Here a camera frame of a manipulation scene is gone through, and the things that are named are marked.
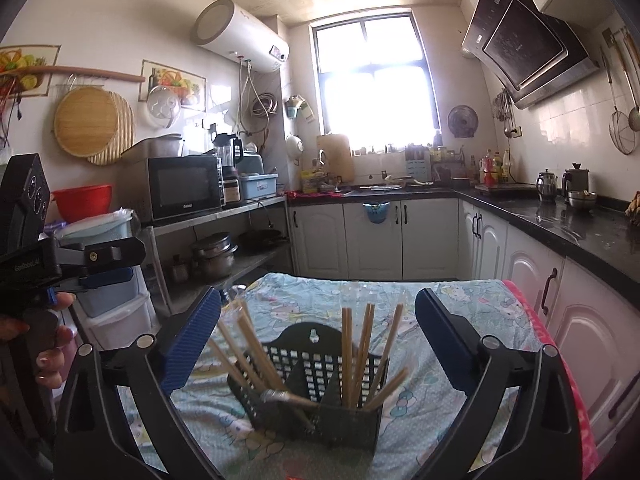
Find wall ventilation fan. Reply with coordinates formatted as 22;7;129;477
447;104;480;139

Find pink towel blanket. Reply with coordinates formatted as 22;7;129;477
502;280;600;479

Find plastic drawer tower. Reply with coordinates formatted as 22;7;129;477
53;208;158;350

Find hanging strainer ladle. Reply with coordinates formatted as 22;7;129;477
600;49;637;156

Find black range hood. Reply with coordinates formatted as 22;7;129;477
462;0;598;110

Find white water heater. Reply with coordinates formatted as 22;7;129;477
190;0;290;73

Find person's left hand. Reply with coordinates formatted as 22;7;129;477
1;315;74;390

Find round bamboo board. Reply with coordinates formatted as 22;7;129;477
53;86;136;166

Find stainless steel pot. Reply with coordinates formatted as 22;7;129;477
191;232;238;281

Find blue storage box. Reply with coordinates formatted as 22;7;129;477
239;174;279;200

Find chopsticks pair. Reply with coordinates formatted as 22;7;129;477
208;299;319;438
362;304;408;412

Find wrapped chopsticks in basket right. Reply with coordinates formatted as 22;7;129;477
341;304;375;410

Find red plastic basin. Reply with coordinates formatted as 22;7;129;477
52;184;113;223

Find metal kettle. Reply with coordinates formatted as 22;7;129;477
536;169;556;203

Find black blender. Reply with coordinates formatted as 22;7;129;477
214;133;244;180

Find black microwave oven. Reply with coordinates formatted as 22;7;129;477
117;155;224;226

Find green plastic utensil basket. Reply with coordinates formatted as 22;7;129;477
227;322;388;453

